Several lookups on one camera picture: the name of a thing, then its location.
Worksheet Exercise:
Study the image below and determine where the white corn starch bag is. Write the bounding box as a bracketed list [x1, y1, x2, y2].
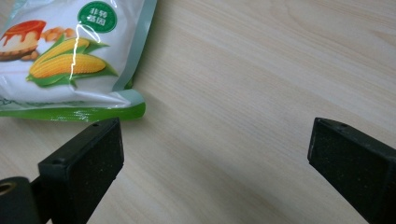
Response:
[0, 0, 159, 122]

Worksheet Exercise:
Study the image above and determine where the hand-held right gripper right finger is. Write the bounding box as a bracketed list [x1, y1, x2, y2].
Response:
[307, 117, 396, 224]

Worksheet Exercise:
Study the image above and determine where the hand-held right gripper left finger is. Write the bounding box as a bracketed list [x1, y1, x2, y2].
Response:
[37, 117, 125, 224]

